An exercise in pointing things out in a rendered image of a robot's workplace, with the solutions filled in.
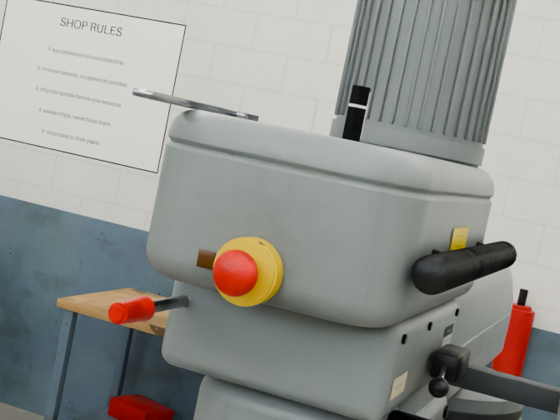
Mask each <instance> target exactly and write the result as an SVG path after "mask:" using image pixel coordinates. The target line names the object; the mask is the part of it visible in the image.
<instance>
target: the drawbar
mask: <svg viewBox="0 0 560 420"><path fill-rule="evenodd" d="M371 91H372V89H371V88H370V87H363V86H358V85H352V93H351V97H350V101H349V103H353V104H357V105H362V106H367V105H368V98H369V93H371ZM365 113H366V109H363V108H360V107H351V106H348V110H347V117H346V121H345V125H344V129H343V134H342V138H343V139H347V140H352V141H356V142H361V139H360V137H361V133H362V129H363V121H364V118H365Z"/></svg>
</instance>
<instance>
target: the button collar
mask: <svg viewBox="0 0 560 420"><path fill-rule="evenodd" d="M235 249H236V250H242V251H244V252H246V253H248V254H249V255H250V256H251V257H252V258H253V259H254V261H255V263H256V264H257V270H258V277H257V283H256V285H255V287H254V288H253V289H252V291H251V292H249V293H248V294H246V295H243V296H241V297H229V296H227V295H225V294H224V293H222V292H221V291H220V290H219V289H218V288H217V286H216V288H217V290H218V291H219V292H220V294H221V295H222V296H223V297H224V298H225V299H226V300H228V301H229V302H230V303H232V304H235V305H238V306H242V307H249V306H253V305H257V304H261V303H265V302H266V301H267V300H269V299H270V298H272V297H273V296H274V295H275V294H276V292H277V291H278V289H279V288H280V286H281V283H282V280H283V263H282V260H281V258H280V256H279V254H278V252H277V250H276V249H275V248H274V247H273V245H271V244H270V243H269V242H267V241H265V240H263V239H261V238H259V237H239V238H235V239H233V240H231V241H229V242H227V243H226V244H224V245H223V246H222V247H221V249H220V250H219V251H218V253H217V255H216V257H215V259H214V263H215V262H216V260H217V258H218V257H219V256H220V255H221V254H222V253H225V252H226V251H229V250H235ZM214 263H213V265H214Z"/></svg>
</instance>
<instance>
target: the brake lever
mask: <svg viewBox="0 0 560 420"><path fill-rule="evenodd" d="M190 301H191V297H190V296H186V295H181V296H176V297H167V298H162V299H158V300H152V299H151V298H150V297H147V296H140V297H135V298H131V299H128V300H124V301H121V302H115V303H114V304H112V305H111V306H110V308H109V309H108V316H109V319H110V320H111V321H112V322H113V323H115V324H124V323H139V322H146V321H148V320H150V319H151V318H152V317H153V315H154V313H159V312H163V311H167V310H171V309H175V308H183V307H185V308H189V305H190Z"/></svg>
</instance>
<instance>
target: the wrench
mask: <svg viewBox="0 0 560 420"><path fill-rule="evenodd" d="M132 95H133V96H137V97H140V98H147V99H150V100H154V101H158V102H162V103H169V104H173V105H177V106H181V107H185V108H191V109H196V110H202V111H206V112H210V113H219V114H223V115H228V116H232V117H235V118H243V119H247V120H252V121H256V122H258V118H259V116H256V115H252V114H248V113H245V112H237V111H233V110H230V109H226V108H223V107H217V106H213V105H210V104H206V103H202V102H196V101H193V100H189V99H185V98H181V97H175V96H172V95H168V94H164V93H160V92H154V91H149V90H145V89H141V88H136V87H135V88H134V89H133V90H132Z"/></svg>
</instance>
